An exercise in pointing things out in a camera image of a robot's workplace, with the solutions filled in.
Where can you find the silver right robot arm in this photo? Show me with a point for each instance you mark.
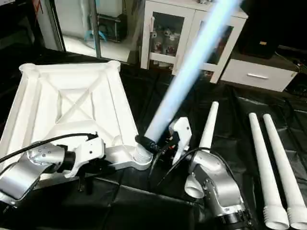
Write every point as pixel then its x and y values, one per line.
pixel 220 187

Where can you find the black speaker box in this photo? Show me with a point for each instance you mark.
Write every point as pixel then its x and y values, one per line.
pixel 261 40

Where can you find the white plastic table top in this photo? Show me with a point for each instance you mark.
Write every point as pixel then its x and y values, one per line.
pixel 72 105

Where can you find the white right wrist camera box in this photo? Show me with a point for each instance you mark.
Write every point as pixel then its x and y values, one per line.
pixel 181 136

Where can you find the white plastic table leg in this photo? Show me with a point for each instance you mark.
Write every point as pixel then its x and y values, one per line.
pixel 266 167
pixel 187 76
pixel 208 124
pixel 288 167

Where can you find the black mat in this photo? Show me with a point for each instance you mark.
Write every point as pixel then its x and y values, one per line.
pixel 144 206

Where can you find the white drawer unit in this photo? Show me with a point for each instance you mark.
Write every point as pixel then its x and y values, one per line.
pixel 259 75

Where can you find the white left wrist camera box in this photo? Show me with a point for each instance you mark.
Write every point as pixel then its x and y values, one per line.
pixel 88 153

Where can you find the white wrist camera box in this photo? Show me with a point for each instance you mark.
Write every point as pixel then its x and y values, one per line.
pixel 88 153
pixel 181 136

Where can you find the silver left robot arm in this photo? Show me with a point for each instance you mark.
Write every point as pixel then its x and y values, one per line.
pixel 29 167

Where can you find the clear plastic storage box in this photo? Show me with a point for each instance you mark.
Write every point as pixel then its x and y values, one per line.
pixel 112 26

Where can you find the white glass door cabinet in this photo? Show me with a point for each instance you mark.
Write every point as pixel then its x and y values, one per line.
pixel 168 33

